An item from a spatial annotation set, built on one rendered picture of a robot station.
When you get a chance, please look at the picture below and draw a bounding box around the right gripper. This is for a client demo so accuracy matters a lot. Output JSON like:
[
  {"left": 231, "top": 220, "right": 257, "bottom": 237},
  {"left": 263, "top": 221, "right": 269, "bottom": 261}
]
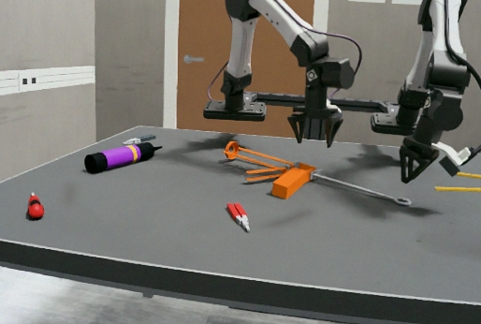
[{"left": 287, "top": 86, "right": 343, "bottom": 148}]

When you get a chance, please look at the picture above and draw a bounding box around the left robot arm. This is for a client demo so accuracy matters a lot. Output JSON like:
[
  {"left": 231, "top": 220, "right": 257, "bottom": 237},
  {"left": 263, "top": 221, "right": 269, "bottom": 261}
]
[{"left": 373, "top": 0, "right": 472, "bottom": 131}]

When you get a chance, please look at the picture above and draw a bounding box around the red and black screwdriver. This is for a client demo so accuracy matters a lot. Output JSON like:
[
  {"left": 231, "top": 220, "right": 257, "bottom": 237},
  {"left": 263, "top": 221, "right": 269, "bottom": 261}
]
[{"left": 28, "top": 192, "right": 44, "bottom": 218}]

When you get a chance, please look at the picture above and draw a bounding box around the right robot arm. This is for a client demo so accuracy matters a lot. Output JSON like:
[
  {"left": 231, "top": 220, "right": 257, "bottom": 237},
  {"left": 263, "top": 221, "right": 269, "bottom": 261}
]
[{"left": 204, "top": 0, "right": 355, "bottom": 116}]

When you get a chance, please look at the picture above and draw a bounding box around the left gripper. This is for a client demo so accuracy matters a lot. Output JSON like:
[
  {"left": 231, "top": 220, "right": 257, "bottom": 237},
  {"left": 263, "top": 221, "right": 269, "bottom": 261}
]
[{"left": 399, "top": 114, "right": 472, "bottom": 184}]

